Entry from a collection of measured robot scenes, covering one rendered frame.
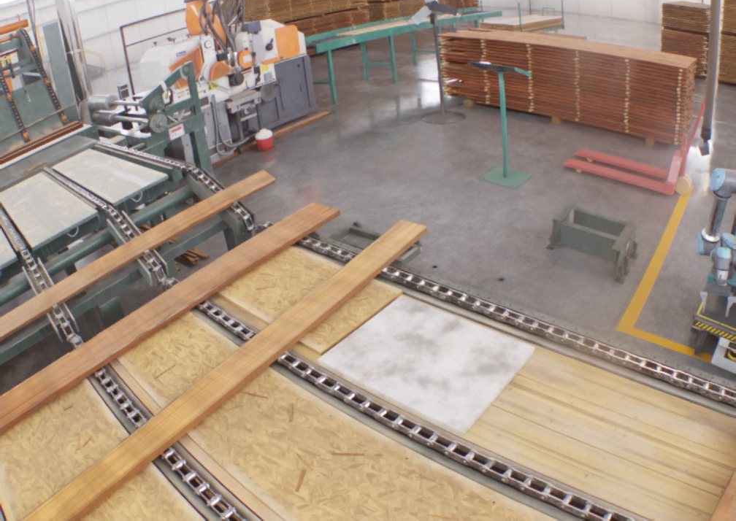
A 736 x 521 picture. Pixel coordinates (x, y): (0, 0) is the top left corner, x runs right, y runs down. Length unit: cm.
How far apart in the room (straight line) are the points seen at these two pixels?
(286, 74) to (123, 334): 587
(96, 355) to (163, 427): 59
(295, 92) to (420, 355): 624
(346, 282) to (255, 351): 51
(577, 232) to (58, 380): 339
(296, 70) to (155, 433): 657
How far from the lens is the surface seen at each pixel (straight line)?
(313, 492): 151
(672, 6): 1193
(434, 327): 197
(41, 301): 274
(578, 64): 677
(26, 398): 224
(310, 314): 205
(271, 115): 754
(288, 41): 739
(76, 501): 173
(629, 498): 154
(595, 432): 166
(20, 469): 203
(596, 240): 386
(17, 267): 357
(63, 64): 728
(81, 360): 225
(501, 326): 199
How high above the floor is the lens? 207
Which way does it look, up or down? 30 degrees down
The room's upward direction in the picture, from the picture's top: 7 degrees counter-clockwise
